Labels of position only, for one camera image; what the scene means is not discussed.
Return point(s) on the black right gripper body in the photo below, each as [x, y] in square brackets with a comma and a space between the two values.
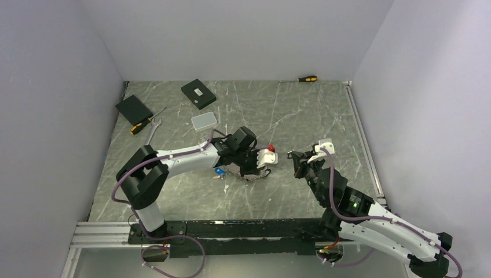
[310, 171]

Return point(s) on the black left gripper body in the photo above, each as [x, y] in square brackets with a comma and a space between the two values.
[247, 161]

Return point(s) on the round metal keyring plate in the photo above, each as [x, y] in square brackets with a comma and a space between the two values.
[234, 169]

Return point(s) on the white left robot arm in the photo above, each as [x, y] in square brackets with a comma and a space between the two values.
[141, 179]

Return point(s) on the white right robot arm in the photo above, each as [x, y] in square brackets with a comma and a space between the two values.
[351, 214]

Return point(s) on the blue key tag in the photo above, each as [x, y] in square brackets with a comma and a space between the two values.
[220, 173]

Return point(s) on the clear plastic container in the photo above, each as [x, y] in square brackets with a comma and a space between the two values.
[204, 121]

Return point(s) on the black box with label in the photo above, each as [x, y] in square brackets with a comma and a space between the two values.
[198, 94]

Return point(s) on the yellow black screwdriver far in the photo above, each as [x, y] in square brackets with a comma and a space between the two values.
[305, 79]

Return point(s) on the yellow black screwdriver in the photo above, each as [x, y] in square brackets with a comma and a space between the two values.
[305, 79]
[138, 128]

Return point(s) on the large silver wrench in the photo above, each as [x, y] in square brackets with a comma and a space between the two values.
[155, 123]

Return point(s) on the yellow black screwdriver left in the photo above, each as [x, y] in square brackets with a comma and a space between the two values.
[138, 128]

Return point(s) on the plain black box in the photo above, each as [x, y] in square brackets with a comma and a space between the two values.
[133, 109]

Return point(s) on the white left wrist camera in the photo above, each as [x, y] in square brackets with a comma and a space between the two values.
[266, 156]

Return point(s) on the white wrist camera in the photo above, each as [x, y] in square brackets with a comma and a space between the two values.
[322, 149]
[266, 156]

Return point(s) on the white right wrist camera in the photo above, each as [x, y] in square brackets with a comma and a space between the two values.
[322, 149]

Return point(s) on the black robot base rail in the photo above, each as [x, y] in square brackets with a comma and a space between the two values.
[301, 236]

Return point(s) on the aluminium frame rail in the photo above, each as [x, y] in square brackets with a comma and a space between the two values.
[109, 235]

